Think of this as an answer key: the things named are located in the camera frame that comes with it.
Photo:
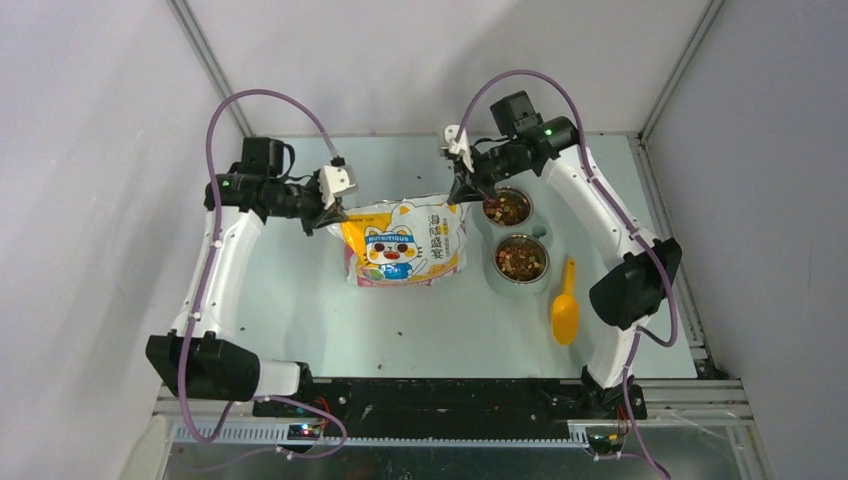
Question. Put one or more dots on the yellow plastic scoop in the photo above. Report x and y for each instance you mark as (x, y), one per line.
(565, 312)

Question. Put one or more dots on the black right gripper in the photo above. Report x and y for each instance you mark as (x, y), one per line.
(464, 190)

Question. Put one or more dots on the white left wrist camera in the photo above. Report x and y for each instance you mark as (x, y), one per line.
(336, 180)

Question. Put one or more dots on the kibble in bowl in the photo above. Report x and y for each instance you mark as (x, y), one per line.
(521, 260)
(506, 210)

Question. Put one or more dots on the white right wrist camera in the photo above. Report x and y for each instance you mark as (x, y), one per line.
(457, 147)

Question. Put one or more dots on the kibble in far bowl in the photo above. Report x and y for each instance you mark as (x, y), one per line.
(506, 210)

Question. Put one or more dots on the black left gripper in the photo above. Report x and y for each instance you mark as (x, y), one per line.
(331, 215)

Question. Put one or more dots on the left circuit board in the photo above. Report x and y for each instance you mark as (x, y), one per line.
(304, 432)

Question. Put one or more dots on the colourful pet food bag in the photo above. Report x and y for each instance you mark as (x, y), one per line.
(412, 241)

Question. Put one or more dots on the right circuit board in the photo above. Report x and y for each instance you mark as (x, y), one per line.
(605, 446)

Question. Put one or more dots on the circuit board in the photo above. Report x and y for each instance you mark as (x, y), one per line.
(605, 446)
(304, 432)

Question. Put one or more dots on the aluminium frame rail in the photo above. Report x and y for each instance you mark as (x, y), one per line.
(686, 403)

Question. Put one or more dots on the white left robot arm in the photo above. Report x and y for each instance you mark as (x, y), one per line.
(200, 358)

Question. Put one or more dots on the kibble in near bowl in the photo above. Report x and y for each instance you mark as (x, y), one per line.
(521, 260)

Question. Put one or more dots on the steel bowl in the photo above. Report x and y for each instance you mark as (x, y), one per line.
(521, 258)
(513, 191)

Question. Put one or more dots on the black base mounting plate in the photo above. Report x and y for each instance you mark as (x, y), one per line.
(458, 409)

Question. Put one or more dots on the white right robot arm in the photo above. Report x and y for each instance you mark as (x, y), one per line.
(641, 266)

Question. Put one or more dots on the small green object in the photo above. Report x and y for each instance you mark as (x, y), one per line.
(538, 232)

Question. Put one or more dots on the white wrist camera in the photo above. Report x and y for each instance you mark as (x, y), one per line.
(457, 147)
(336, 180)

